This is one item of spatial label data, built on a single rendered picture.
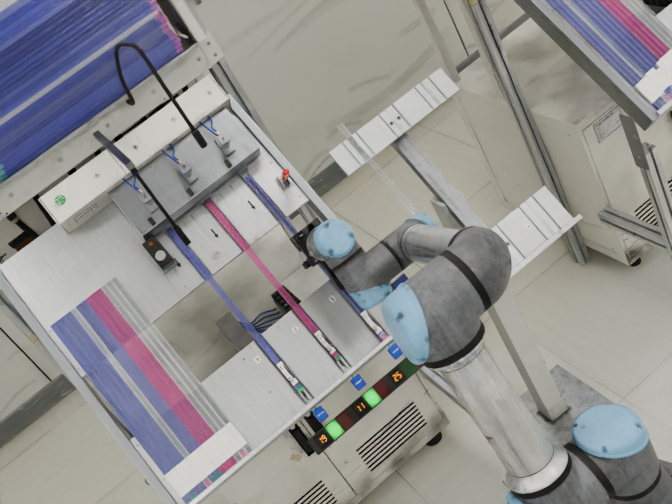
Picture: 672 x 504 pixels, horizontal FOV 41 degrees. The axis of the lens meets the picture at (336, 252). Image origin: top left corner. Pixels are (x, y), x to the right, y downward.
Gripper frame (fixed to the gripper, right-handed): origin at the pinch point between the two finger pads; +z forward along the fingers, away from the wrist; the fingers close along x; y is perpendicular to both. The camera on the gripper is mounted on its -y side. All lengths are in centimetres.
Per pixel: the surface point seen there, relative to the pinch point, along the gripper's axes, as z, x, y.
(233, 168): 2.1, 1.9, 27.8
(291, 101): 176, -62, 51
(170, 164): 3.9, 12.7, 37.5
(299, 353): -3.2, 17.0, -14.7
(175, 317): 72, 34, 9
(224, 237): 4.8, 13.3, 16.6
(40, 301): 8, 55, 31
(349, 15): 168, -105, 64
